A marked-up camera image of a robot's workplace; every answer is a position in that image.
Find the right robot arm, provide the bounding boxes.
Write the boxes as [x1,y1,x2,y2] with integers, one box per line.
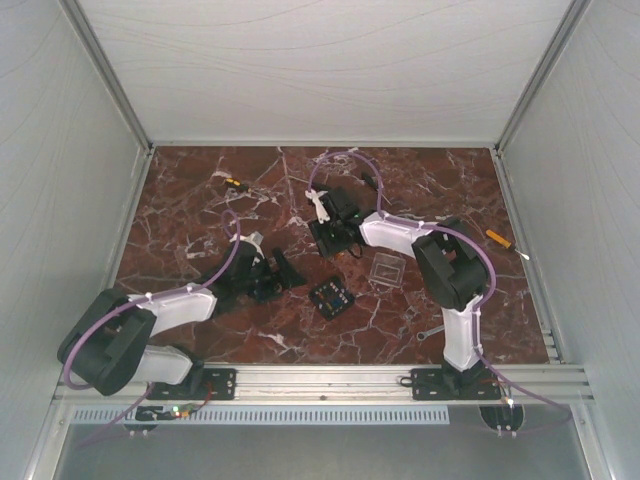
[305,187,495,398]

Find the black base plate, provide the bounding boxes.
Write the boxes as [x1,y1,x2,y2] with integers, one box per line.
[402,368,502,401]
[148,368,237,401]

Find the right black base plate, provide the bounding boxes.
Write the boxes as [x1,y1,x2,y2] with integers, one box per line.
[402,368,502,401]

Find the black screwdriver right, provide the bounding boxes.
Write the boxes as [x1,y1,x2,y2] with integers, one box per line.
[361,172,378,191]

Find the black fuse box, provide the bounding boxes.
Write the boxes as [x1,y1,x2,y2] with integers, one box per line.
[308,276,355,321]

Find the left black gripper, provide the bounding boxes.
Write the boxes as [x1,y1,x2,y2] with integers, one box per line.
[236,248,307,305]

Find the orange handle screwdriver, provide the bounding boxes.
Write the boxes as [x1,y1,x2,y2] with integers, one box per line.
[486,229,514,249]

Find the clear fuse box cover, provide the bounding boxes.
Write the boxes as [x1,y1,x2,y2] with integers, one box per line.
[369,253,406,288]

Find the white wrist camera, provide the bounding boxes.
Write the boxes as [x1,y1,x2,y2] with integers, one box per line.
[244,231,264,247]
[305,189,331,224]

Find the slotted grey cable duct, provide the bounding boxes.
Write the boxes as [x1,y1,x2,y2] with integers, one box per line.
[69,405,450,426]

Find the silver wrench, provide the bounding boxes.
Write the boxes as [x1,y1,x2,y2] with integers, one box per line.
[416,325,444,341]

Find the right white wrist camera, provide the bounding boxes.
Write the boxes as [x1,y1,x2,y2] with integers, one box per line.
[305,189,331,224]

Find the aluminium mounting rail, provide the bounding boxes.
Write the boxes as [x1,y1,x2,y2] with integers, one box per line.
[54,363,596,401]

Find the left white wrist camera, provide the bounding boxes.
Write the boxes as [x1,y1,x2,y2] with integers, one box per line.
[244,231,264,247]

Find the yellow black screwdriver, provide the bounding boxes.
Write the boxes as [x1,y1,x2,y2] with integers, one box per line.
[224,178,251,193]

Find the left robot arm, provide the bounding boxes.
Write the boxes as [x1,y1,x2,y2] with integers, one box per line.
[57,236,306,398]

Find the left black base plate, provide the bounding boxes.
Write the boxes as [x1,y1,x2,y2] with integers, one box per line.
[148,368,237,401]

